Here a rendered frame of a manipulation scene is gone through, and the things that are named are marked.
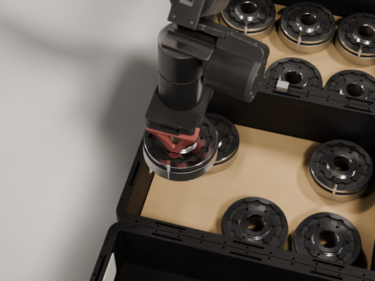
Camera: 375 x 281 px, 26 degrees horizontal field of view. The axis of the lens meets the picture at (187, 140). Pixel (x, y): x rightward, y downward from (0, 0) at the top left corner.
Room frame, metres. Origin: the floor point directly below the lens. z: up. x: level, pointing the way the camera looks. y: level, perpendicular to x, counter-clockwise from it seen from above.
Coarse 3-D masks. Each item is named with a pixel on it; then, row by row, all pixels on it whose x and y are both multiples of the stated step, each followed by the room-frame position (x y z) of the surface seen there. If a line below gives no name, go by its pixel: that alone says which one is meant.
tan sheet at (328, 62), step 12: (276, 12) 1.09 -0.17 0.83; (276, 24) 1.06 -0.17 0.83; (336, 24) 1.06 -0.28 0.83; (276, 36) 1.03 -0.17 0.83; (276, 48) 1.00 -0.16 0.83; (288, 48) 1.00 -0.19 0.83; (276, 60) 0.97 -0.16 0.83; (312, 60) 0.97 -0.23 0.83; (324, 60) 0.97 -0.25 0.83; (336, 60) 0.97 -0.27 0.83; (324, 72) 0.94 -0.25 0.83; (372, 72) 0.94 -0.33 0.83; (324, 84) 0.92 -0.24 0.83
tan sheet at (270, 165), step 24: (240, 144) 0.78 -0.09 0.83; (264, 144) 0.78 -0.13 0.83; (288, 144) 0.78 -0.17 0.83; (312, 144) 0.78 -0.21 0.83; (240, 168) 0.74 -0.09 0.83; (264, 168) 0.74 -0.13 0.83; (288, 168) 0.74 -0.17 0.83; (336, 168) 0.74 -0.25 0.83; (168, 192) 0.69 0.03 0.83; (192, 192) 0.69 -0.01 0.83; (216, 192) 0.69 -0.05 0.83; (240, 192) 0.69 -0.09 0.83; (264, 192) 0.69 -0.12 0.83; (288, 192) 0.69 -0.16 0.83; (312, 192) 0.69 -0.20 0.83; (144, 216) 0.64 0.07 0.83; (168, 216) 0.64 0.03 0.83; (192, 216) 0.64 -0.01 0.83; (216, 216) 0.64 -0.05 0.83; (288, 216) 0.64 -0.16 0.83; (360, 216) 0.64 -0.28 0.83; (288, 240) 0.60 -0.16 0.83; (360, 264) 0.56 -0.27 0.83
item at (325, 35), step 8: (288, 8) 1.07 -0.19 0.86; (296, 8) 1.07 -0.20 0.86; (304, 8) 1.07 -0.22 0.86; (312, 8) 1.07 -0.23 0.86; (320, 8) 1.07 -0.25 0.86; (288, 16) 1.05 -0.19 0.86; (320, 16) 1.05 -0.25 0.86; (328, 16) 1.05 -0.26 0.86; (288, 24) 1.03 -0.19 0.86; (328, 24) 1.03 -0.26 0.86; (288, 32) 1.01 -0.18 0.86; (296, 32) 1.01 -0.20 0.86; (304, 32) 1.01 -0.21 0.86; (312, 32) 1.01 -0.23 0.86; (320, 32) 1.01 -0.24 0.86; (328, 32) 1.01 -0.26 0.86; (296, 40) 0.99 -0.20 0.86; (304, 40) 0.99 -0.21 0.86; (312, 40) 0.99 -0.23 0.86; (320, 40) 0.99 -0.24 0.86
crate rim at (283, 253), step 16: (288, 96) 0.81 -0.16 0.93; (304, 96) 0.81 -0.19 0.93; (352, 112) 0.78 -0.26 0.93; (368, 112) 0.78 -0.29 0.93; (144, 160) 0.69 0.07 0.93; (128, 176) 0.66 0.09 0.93; (128, 192) 0.63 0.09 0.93; (144, 224) 0.57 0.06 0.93; (160, 224) 0.58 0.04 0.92; (176, 224) 0.57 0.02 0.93; (208, 240) 0.55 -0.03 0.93; (224, 240) 0.55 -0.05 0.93; (240, 240) 0.55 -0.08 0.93; (272, 256) 0.52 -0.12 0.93; (288, 256) 0.52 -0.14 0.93; (304, 256) 0.52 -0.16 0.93; (352, 272) 0.50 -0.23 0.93; (368, 272) 0.50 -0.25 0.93
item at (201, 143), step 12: (204, 120) 0.67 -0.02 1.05; (204, 132) 0.65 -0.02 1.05; (216, 132) 0.65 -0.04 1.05; (156, 144) 0.63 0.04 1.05; (204, 144) 0.63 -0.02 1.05; (216, 144) 0.63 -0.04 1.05; (156, 156) 0.61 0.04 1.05; (168, 156) 0.62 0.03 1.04; (180, 156) 0.61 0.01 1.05; (192, 156) 0.62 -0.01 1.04; (204, 156) 0.61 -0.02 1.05; (180, 168) 0.59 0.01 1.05; (192, 168) 0.60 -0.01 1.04
